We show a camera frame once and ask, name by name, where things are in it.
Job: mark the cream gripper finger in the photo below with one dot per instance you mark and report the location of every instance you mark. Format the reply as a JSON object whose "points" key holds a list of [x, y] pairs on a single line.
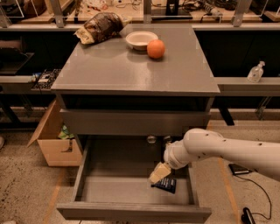
{"points": [[161, 171]]}

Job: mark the dark blue rxbar wrapper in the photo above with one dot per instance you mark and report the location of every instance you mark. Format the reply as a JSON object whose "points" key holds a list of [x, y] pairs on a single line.
{"points": [[166, 184]]}

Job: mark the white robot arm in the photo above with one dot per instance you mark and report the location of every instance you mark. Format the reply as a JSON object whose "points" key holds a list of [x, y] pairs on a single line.
{"points": [[198, 144]]}

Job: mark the open grey middle drawer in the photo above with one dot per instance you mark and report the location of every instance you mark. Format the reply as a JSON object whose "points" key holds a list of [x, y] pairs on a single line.
{"points": [[113, 184]]}

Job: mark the grey drawer cabinet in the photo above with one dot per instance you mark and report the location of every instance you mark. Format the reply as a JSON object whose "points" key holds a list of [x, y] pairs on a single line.
{"points": [[114, 76]]}

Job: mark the closed grey top drawer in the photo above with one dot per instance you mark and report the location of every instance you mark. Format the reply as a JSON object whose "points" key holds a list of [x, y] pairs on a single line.
{"points": [[132, 123]]}

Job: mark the right soda can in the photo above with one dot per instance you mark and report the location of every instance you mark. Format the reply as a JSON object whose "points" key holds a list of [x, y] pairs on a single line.
{"points": [[167, 139]]}

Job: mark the soda can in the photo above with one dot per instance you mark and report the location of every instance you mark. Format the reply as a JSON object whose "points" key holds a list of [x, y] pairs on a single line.
{"points": [[167, 139], [151, 139]]}

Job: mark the left soda can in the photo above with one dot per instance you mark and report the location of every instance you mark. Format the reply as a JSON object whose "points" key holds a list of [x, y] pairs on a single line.
{"points": [[151, 139]]}

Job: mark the black box on floor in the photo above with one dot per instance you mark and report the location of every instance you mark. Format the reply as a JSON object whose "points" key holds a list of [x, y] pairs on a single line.
{"points": [[238, 170]]}

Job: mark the black floor plug device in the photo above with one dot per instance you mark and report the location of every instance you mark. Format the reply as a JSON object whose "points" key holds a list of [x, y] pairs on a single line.
{"points": [[247, 217]]}

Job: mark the green bag in box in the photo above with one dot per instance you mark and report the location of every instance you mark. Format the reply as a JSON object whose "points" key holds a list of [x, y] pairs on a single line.
{"points": [[64, 133]]}

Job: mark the open cardboard box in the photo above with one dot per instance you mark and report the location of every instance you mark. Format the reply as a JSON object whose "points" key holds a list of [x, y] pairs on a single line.
{"points": [[57, 151]]}

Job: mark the orange fruit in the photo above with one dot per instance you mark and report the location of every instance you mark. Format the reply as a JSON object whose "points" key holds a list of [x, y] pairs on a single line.
{"points": [[156, 49]]}

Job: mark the white paper bowl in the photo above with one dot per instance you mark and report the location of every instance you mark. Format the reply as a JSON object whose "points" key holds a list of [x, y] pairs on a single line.
{"points": [[139, 40]]}

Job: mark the clear sanitizer pump bottle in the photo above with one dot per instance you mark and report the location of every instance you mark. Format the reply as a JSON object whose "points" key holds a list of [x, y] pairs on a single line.
{"points": [[256, 72]]}

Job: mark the black patterned shelf item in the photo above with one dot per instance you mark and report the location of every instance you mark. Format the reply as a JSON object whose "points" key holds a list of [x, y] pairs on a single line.
{"points": [[45, 79]]}

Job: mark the grey metal shelf rail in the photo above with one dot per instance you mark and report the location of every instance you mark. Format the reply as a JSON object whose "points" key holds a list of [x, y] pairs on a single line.
{"points": [[196, 27]]}

